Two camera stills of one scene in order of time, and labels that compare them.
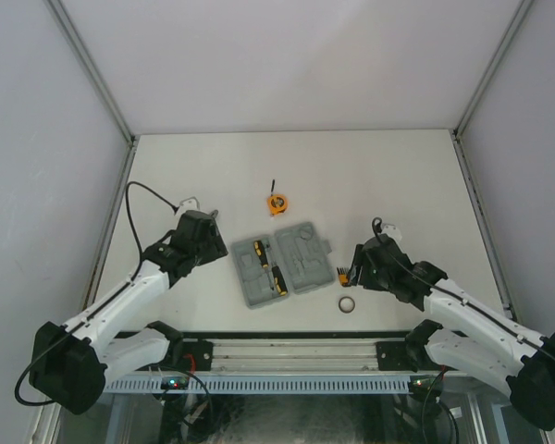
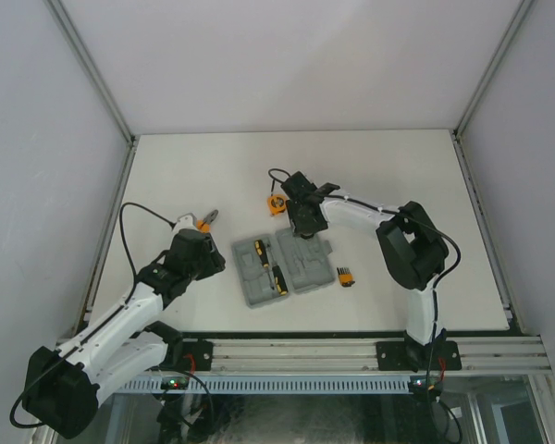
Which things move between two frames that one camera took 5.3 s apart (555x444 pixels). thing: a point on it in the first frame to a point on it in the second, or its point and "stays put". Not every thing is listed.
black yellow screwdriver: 261,252 stays put
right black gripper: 361,261 to 300,226
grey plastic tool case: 294,259 stays put
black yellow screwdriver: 278,280 stays put
